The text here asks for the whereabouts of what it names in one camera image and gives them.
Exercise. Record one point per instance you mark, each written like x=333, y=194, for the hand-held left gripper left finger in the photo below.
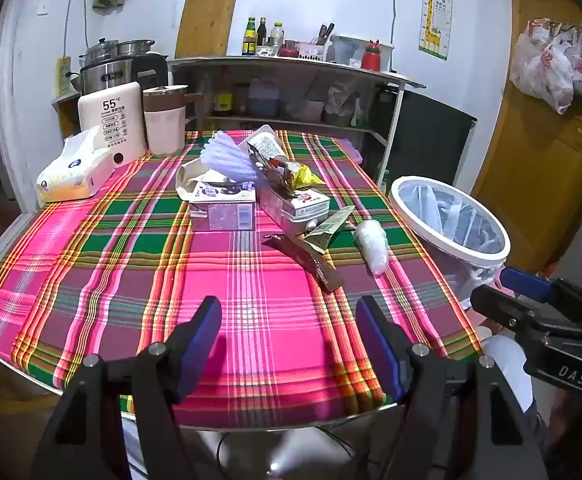
x=201, y=342

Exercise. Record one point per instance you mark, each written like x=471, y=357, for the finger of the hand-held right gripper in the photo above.
x=526, y=284
x=501, y=307

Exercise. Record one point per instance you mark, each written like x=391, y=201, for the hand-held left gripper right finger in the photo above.
x=381, y=347

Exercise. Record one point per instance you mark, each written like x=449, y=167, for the white round waste bin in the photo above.
x=471, y=270

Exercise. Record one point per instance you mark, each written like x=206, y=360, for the white plastic bag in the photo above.
x=373, y=247

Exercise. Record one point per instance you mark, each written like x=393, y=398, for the brown chocolate wrapper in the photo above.
x=311, y=262

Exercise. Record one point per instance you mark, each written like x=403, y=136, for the olive green wrapper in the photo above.
x=328, y=227

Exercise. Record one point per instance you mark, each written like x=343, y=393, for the purple and white carton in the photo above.
x=223, y=210

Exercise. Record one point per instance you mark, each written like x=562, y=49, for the cream paper wrapper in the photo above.
x=188, y=180

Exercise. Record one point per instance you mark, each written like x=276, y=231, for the yellow snack wrapper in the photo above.
x=301, y=176

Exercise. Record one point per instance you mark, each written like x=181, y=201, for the white printed plastic tub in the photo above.
x=266, y=142

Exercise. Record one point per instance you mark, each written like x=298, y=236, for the white rounded object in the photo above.
x=508, y=370

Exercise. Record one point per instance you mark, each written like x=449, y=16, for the pink green plaid tablecloth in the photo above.
x=146, y=285

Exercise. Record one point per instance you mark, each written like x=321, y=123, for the translucent plastic bin liner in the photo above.
x=451, y=215

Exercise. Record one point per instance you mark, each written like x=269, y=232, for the wooden door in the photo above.
x=536, y=170

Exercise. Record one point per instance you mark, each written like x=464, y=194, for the pink lidded storage box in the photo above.
x=351, y=149

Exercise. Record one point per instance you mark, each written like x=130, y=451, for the white soft tissue pack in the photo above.
x=73, y=170

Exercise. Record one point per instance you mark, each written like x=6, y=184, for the hanging plastic bags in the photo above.
x=551, y=65

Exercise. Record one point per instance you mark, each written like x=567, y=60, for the pink and brown jug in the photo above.
x=163, y=125

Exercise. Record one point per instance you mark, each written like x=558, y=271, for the white electric water heater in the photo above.
x=111, y=120

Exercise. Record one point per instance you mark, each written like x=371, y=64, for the oil bottle with yellow label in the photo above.
x=223, y=102

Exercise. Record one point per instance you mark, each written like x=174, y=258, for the crumpled plastic bags on shelf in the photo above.
x=341, y=105

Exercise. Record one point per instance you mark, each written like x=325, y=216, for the small pink plastic tub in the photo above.
x=313, y=110

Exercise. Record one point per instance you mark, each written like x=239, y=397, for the blue plastic jug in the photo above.
x=262, y=100

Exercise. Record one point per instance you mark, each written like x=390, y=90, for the red drinking bottle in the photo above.
x=371, y=57

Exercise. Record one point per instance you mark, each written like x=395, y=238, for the stainless steel electric cooker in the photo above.
x=106, y=77

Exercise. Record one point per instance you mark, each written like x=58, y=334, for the white metal shelf unit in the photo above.
x=291, y=67

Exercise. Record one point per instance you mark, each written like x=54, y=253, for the clear plastic storage container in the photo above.
x=346, y=50

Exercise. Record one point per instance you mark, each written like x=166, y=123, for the small patterned bowl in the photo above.
x=267, y=51

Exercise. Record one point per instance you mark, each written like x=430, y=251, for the yellow power strip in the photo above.
x=63, y=77

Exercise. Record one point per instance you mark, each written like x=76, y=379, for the pink utensil basket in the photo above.
x=311, y=52

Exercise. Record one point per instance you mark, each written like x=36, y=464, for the red small container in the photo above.
x=288, y=50

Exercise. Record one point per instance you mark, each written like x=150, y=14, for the green bottle with yellow label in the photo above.
x=249, y=40

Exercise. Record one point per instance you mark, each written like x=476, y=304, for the dark sauce bottle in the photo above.
x=262, y=35

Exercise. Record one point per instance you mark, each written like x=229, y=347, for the clear glass bottle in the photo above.
x=276, y=36

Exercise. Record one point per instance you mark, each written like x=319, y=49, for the wooden cutting board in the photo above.
x=206, y=25

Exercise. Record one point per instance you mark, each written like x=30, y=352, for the kitchen knives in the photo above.
x=325, y=34

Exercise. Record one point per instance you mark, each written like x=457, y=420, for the giraffe wall poster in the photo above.
x=436, y=15

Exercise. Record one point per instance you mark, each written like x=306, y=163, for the white wall switch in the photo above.
x=43, y=7

